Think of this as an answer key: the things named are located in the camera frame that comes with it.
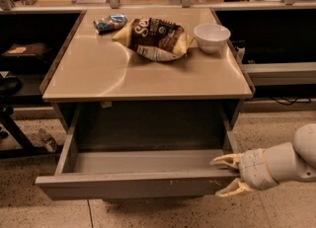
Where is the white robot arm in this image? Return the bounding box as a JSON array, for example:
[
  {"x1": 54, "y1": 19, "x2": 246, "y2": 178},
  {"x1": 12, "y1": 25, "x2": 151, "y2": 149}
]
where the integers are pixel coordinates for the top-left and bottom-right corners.
[{"x1": 210, "y1": 123, "x2": 316, "y2": 197}]

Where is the white bowl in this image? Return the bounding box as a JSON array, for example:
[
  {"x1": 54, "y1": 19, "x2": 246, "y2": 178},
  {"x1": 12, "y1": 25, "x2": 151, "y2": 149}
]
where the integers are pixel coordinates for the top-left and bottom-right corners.
[{"x1": 194, "y1": 24, "x2": 231, "y2": 53}]

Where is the grey three-drawer cabinet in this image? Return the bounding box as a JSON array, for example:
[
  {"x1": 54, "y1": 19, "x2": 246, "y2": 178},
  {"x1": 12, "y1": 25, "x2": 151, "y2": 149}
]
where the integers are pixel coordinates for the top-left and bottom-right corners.
[{"x1": 39, "y1": 6, "x2": 257, "y2": 203}]

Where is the brown chip bag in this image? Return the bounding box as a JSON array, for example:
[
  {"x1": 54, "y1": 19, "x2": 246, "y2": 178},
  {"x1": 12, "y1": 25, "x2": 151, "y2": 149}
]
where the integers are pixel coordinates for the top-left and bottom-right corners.
[{"x1": 113, "y1": 17, "x2": 192, "y2": 62}]

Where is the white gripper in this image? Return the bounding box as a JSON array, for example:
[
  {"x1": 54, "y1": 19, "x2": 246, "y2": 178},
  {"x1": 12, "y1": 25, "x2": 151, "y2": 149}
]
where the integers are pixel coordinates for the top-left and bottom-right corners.
[{"x1": 209, "y1": 148, "x2": 278, "y2": 197}]

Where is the grey top drawer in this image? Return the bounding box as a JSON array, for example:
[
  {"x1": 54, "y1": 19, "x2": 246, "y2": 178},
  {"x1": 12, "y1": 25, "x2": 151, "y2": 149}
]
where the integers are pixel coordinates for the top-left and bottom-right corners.
[{"x1": 36, "y1": 101, "x2": 237, "y2": 200}]

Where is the plastic bottle on floor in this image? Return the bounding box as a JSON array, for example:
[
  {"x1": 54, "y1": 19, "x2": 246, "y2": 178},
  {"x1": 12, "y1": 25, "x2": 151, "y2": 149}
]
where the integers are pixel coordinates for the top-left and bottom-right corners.
[{"x1": 39, "y1": 128, "x2": 58, "y2": 153}]

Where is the blue crumpled snack bag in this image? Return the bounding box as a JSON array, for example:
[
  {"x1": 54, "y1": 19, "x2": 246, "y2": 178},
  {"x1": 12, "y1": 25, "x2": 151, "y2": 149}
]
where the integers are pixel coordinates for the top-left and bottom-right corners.
[{"x1": 93, "y1": 14, "x2": 127, "y2": 35}]

